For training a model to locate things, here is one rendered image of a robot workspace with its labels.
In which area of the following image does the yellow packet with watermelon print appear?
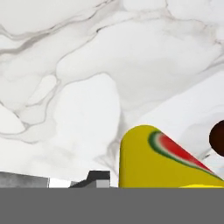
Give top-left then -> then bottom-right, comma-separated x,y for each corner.
117,124 -> 224,189

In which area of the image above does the dark brown round thing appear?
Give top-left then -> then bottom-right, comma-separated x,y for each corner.
208,119 -> 224,158

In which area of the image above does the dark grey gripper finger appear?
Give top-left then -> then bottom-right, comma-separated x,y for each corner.
69,170 -> 111,189

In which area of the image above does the grey flat slab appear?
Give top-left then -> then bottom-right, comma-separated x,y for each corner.
0,171 -> 50,189

